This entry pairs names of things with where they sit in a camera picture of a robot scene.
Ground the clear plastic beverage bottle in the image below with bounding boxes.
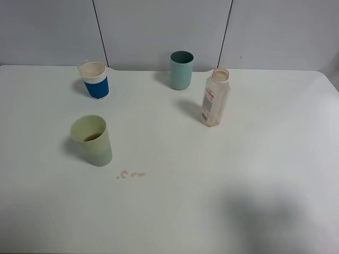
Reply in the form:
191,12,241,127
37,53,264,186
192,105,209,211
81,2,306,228
201,68,230,127

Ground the teal plastic cup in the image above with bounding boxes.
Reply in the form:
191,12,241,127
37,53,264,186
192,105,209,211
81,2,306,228
170,51,194,90

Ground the light green plastic cup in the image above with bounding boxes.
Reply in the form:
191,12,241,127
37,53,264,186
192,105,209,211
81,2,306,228
70,115,112,167

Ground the blue and white paper cup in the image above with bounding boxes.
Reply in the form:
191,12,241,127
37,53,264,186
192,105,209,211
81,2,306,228
77,60,110,100

